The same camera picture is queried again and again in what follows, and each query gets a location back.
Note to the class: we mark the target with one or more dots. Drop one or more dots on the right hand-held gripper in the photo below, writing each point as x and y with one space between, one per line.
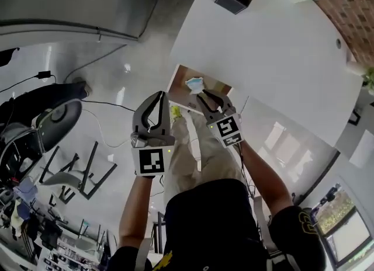
229 129

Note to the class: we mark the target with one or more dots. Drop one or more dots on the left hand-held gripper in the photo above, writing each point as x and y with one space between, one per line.
150 160

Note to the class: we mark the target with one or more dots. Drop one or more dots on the blue white item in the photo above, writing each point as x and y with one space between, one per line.
195 84

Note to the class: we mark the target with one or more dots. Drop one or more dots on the wooden drawer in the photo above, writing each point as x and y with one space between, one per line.
181 91

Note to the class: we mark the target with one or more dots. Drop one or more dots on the person's left forearm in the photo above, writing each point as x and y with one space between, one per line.
134 211

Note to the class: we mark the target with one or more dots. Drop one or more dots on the person's right forearm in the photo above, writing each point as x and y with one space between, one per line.
263 176

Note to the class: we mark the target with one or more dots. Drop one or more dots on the person's yellow-green shoe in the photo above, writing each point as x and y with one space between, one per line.
176 111

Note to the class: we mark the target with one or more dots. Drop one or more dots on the person's beige trousers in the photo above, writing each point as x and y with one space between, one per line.
187 153

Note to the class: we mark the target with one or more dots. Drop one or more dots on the white glossy cabinet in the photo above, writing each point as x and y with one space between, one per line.
280 147

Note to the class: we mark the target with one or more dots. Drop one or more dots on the grey office chair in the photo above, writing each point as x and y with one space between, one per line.
58 118

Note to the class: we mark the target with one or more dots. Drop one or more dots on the black power adapter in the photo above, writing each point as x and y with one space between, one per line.
44 74

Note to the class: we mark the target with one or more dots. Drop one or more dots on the person's black t-shirt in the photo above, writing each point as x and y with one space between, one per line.
210 223

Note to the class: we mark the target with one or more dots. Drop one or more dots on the blue cloth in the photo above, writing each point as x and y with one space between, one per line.
26 189

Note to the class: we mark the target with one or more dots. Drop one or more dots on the green potted plant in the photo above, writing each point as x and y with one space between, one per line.
369 78

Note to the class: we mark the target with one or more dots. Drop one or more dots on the window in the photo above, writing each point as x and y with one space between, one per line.
342 223

